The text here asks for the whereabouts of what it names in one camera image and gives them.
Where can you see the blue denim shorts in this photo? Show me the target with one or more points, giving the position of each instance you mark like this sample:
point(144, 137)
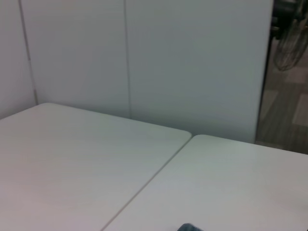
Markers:
point(190, 227)

